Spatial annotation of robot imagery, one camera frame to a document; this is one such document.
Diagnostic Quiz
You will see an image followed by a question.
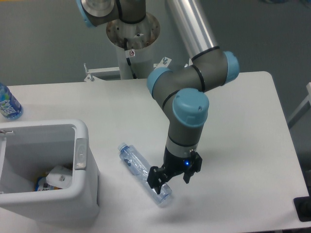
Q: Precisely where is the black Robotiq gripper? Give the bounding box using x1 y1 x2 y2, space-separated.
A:
147 148 203 194

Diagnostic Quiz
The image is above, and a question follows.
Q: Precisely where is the clear plastic bottle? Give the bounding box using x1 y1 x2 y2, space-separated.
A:
118 143 172 205

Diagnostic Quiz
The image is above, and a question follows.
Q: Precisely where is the white paper bag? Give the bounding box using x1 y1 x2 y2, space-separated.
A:
46 166 72 189

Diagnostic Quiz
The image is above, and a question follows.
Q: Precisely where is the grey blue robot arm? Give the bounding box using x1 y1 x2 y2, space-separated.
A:
76 0 240 193

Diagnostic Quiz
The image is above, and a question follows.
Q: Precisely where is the white trash can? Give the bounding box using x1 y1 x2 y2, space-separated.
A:
0 119 100 222

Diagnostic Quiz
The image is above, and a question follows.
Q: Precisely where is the black clamp at table corner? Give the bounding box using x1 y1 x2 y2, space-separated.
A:
294 196 311 222

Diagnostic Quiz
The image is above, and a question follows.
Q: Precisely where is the yellow blue snack wrapper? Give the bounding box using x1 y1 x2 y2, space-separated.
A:
34 172 60 192

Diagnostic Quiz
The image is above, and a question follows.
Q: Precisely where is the blue labelled water bottle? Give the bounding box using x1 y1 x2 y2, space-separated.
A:
0 83 23 120

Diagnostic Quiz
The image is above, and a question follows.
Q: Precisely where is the white middle frame bracket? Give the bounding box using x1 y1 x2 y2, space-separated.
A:
154 56 172 77

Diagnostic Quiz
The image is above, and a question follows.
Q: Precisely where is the white frame bracket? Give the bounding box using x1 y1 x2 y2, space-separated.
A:
84 63 121 82
154 56 172 77

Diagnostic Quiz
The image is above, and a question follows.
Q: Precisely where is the white right clamp bracket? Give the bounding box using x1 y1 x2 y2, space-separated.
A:
184 59 192 68

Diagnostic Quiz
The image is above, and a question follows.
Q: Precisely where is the white left frame bracket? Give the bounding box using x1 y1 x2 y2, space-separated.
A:
84 63 121 82

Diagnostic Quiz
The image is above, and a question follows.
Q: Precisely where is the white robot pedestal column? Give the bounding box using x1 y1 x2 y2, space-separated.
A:
106 13 160 80

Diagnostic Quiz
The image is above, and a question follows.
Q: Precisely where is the black cable on pedestal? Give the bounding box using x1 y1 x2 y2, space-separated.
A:
123 37 138 80

